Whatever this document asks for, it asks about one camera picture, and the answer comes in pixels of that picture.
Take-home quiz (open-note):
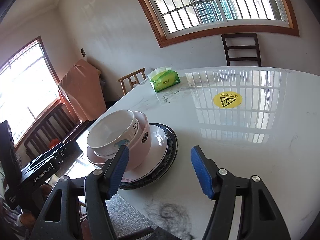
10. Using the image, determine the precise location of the pink bowl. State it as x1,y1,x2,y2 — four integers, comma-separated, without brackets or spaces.
87,122,151,171

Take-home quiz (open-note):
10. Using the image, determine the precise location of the white Rabbit bowl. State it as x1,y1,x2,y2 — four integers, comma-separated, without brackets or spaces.
93,109,151,160

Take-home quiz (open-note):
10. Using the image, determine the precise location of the white ribbed blue cartoon bowl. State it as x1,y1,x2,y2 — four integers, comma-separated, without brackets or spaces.
86,109,139,153

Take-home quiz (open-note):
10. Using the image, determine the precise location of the white plate with pink roses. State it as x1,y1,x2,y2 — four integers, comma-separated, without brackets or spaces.
121,123,168,184

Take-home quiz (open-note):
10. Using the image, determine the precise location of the person's left hand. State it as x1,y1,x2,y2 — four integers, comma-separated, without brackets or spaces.
16,184,53,230

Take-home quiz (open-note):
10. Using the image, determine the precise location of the dark wooden bench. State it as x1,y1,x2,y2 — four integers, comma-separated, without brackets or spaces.
23,101,89,160

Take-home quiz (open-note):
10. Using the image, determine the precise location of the yellow round warning sticker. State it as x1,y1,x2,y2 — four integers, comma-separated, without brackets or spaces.
213,91,242,109

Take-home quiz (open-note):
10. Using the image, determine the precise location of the pink covered furniture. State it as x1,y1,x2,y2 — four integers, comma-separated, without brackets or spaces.
58,60,106,122

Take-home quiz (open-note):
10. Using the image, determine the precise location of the light wooden chair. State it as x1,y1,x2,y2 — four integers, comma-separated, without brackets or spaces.
118,68,146,95

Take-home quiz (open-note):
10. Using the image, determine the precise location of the bright side window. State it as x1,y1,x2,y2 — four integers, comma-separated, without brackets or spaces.
1,38,58,144

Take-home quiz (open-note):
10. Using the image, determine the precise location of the green tissue pack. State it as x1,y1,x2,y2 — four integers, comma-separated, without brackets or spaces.
148,67,181,93

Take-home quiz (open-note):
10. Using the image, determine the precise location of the dark wooden chair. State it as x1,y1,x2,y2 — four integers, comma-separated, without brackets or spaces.
221,33,261,67

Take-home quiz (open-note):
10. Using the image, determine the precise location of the wooden framed window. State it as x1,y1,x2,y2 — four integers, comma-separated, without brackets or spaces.
138,0,299,48

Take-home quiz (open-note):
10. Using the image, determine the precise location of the black wall switch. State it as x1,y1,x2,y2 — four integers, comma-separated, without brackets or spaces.
80,48,86,57

